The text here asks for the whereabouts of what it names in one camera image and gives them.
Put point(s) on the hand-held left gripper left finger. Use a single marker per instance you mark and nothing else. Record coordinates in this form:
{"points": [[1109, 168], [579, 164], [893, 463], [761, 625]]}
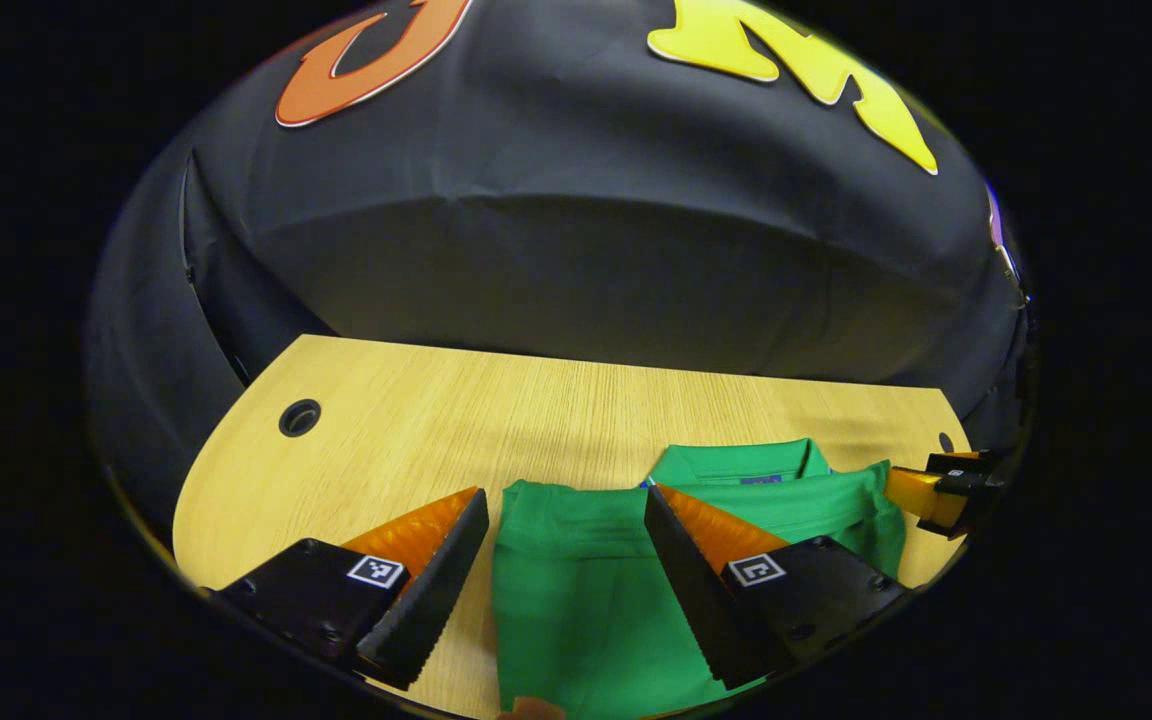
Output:
{"points": [[436, 595]]}

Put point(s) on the green polo T-shirt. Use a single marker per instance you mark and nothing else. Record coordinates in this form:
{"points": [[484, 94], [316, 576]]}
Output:
{"points": [[576, 580]]}

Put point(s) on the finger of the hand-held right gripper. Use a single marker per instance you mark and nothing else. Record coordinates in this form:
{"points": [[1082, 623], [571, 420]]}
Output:
{"points": [[961, 461], [921, 492]]}

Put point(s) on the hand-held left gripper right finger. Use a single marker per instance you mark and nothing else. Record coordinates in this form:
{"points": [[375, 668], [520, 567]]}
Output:
{"points": [[691, 595]]}

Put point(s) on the black backdrop cloth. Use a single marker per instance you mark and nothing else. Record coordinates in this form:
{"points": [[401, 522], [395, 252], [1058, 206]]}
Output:
{"points": [[586, 250]]}

